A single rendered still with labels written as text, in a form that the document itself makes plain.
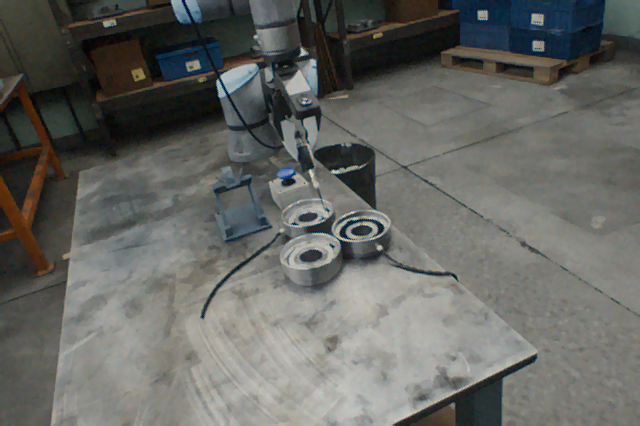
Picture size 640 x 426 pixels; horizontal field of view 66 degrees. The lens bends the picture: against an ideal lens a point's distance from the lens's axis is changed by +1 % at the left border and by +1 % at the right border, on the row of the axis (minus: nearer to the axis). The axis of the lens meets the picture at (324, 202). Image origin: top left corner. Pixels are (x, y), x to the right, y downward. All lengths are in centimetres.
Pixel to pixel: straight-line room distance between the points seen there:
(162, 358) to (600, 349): 144
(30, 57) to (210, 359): 399
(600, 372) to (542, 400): 22
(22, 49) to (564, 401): 419
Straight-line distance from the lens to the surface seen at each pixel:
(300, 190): 105
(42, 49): 456
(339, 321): 75
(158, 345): 82
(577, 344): 188
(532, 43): 457
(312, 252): 86
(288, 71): 92
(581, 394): 174
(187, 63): 433
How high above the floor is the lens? 130
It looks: 28 degrees down
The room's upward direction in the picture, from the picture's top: 10 degrees counter-clockwise
